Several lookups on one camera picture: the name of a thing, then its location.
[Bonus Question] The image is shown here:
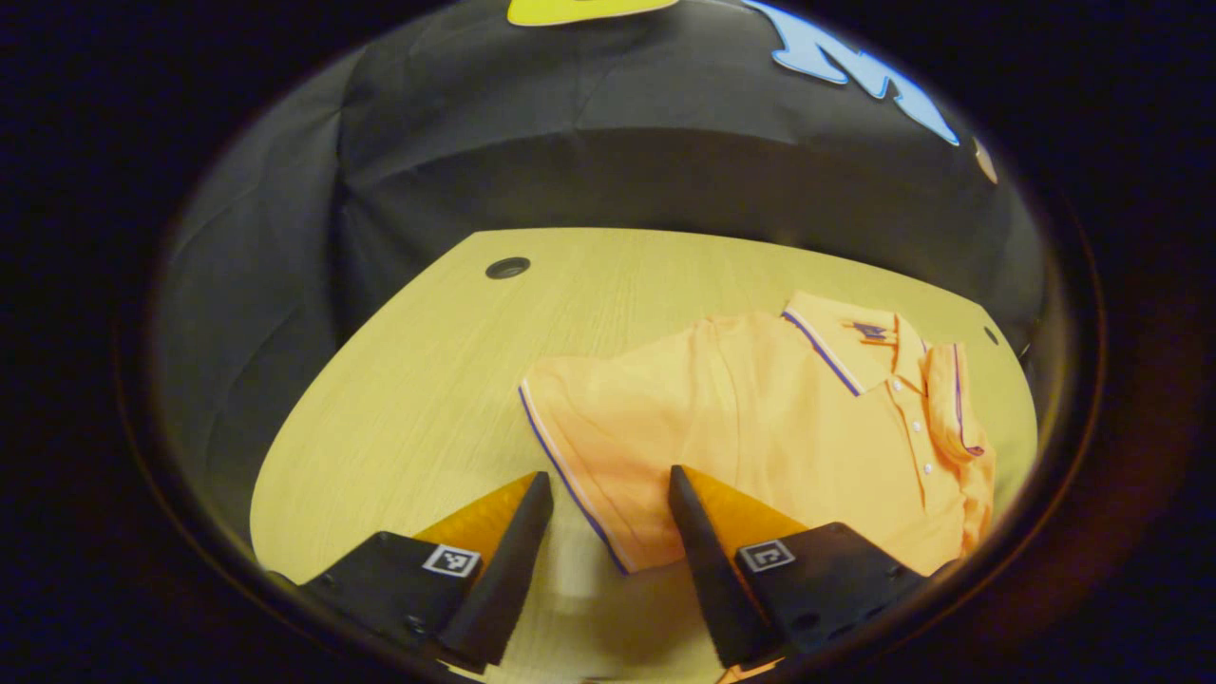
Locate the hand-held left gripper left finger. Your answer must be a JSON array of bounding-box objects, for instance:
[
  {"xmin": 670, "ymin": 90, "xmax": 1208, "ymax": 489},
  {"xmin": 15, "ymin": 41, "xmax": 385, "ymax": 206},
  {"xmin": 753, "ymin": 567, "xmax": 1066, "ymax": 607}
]
[{"xmin": 271, "ymin": 470, "xmax": 555, "ymax": 675}]

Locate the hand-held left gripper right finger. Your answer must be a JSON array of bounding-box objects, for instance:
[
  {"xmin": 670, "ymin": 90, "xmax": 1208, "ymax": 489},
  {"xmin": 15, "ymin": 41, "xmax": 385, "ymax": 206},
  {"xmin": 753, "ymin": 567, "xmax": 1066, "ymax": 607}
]
[{"xmin": 668, "ymin": 465, "xmax": 956, "ymax": 671}]

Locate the orange T-shirt with purple trim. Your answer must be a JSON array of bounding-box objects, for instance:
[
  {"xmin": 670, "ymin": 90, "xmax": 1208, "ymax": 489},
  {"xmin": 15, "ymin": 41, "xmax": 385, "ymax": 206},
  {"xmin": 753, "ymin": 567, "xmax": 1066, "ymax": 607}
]
[{"xmin": 518, "ymin": 291, "xmax": 998, "ymax": 579}]

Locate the black backdrop cloth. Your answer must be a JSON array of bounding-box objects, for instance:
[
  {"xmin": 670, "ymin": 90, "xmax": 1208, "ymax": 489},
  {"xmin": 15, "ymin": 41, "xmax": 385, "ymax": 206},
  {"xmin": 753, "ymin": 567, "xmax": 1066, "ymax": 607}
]
[{"xmin": 152, "ymin": 0, "xmax": 1051, "ymax": 542}]

